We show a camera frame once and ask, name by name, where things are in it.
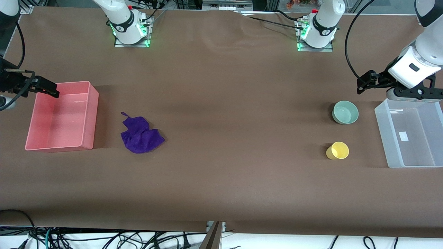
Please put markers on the pink plastic bin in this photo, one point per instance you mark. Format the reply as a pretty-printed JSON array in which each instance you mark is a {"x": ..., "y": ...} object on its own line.
[{"x": 62, "y": 121}]

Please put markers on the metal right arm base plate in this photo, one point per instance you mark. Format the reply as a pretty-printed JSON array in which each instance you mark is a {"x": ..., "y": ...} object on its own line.
[{"x": 119, "y": 44}]

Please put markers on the aluminium frame corner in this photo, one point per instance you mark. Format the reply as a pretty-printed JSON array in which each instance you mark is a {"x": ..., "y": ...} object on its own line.
[{"x": 27, "y": 7}]

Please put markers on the pale green bowl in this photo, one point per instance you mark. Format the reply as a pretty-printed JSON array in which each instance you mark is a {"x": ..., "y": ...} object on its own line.
[{"x": 345, "y": 113}]

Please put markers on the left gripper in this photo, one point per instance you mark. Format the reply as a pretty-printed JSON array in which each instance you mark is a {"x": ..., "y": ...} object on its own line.
[{"x": 381, "y": 78}]

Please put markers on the white power strip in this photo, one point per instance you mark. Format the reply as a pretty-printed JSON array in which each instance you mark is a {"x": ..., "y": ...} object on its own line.
[{"x": 226, "y": 5}]

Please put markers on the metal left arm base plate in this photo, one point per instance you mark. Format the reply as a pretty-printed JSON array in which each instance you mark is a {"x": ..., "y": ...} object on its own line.
[{"x": 328, "y": 49}]

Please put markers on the brown table cover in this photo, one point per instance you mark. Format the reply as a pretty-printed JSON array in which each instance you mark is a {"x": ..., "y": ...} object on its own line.
[{"x": 221, "y": 138}]

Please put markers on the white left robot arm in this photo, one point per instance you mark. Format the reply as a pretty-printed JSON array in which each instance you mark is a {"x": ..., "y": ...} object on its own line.
[{"x": 323, "y": 24}]

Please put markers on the white label in clear bin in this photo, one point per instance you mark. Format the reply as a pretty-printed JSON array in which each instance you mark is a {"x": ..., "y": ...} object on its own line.
[{"x": 403, "y": 136}]

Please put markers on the clear plastic bin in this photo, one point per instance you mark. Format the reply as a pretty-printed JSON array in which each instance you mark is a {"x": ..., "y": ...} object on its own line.
[{"x": 415, "y": 152}]

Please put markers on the purple cloth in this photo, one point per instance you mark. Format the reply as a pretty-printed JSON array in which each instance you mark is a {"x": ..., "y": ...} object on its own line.
[{"x": 140, "y": 138}]

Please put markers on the yellow cup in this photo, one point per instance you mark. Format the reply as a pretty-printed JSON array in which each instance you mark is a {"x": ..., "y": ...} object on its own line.
[{"x": 338, "y": 151}]

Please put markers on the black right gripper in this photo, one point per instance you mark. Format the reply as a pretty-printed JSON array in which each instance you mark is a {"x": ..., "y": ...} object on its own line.
[{"x": 9, "y": 81}]

